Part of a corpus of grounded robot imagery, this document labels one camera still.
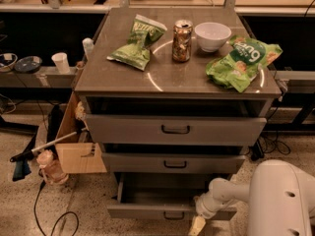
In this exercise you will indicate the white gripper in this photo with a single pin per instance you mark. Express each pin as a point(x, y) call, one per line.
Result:
point(204, 207)

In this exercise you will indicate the grey bottom drawer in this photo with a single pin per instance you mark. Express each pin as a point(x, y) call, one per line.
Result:
point(165, 196)

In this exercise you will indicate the grey drawer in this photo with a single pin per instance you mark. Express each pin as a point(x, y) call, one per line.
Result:
point(175, 130)
point(172, 163)
point(165, 196)

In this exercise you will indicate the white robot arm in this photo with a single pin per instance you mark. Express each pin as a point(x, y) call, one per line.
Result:
point(280, 198)

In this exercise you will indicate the grey middle drawer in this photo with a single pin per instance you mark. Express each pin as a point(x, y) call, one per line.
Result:
point(172, 163)

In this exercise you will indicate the grey top drawer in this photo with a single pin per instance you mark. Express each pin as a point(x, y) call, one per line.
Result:
point(175, 130)

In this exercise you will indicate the grey drawer cabinet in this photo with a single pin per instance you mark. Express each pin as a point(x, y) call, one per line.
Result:
point(167, 88)

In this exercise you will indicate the cardboard box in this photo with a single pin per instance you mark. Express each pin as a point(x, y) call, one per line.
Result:
point(77, 154)

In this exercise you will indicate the clear plastic bottle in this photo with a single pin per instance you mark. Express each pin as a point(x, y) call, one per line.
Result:
point(51, 168)

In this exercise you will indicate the green snack bag right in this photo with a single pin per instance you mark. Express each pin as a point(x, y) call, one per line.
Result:
point(241, 65)

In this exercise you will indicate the green chip bag left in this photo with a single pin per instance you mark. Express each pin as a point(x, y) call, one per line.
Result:
point(143, 34)

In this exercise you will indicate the grabber stick tool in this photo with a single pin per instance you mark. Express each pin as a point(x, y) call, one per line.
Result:
point(31, 153)

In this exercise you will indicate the blue cloth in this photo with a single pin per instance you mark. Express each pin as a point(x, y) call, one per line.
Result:
point(22, 169)

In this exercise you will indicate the white bowl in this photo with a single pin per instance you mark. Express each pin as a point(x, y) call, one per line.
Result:
point(212, 36)

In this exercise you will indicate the metallic soda can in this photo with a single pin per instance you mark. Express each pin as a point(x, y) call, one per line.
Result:
point(182, 38)

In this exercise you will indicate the white plastic bottle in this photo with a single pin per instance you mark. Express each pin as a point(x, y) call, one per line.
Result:
point(88, 45)

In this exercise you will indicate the white paper cup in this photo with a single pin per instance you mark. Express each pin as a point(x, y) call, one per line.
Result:
point(60, 60)

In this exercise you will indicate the dark blue plate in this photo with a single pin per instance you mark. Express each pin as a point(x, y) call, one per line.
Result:
point(28, 65)

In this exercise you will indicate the small bowl far left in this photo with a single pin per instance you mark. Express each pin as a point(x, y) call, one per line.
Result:
point(7, 62)

